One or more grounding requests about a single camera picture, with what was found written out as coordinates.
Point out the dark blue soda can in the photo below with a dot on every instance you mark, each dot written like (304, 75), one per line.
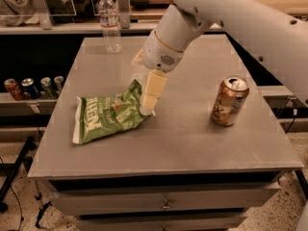
(30, 86)

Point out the upper grey drawer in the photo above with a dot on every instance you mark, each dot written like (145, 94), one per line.
(165, 198)

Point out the grey drawer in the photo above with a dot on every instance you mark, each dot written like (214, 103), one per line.
(165, 198)
(165, 222)

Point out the clear plastic water bottle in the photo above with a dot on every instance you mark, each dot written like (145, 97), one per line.
(109, 22)

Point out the green jalapeno chip bag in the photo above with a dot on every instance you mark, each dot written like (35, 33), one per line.
(98, 117)

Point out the black stand leg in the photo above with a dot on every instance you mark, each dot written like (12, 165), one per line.
(8, 171)

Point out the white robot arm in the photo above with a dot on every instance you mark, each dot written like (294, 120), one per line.
(276, 40)

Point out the red soda can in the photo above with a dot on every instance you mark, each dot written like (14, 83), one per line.
(14, 89)

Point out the green soda can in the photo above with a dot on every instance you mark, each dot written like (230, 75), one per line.
(48, 88)

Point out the orange soda can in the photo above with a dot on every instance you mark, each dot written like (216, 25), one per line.
(232, 93)

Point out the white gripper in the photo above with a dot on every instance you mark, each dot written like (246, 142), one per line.
(159, 52)

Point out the grey cloth behind panel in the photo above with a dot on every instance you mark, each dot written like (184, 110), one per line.
(16, 12)

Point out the silver soda can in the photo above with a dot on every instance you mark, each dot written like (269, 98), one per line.
(59, 82)

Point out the lower grey drawer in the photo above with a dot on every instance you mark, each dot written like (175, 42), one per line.
(165, 222)

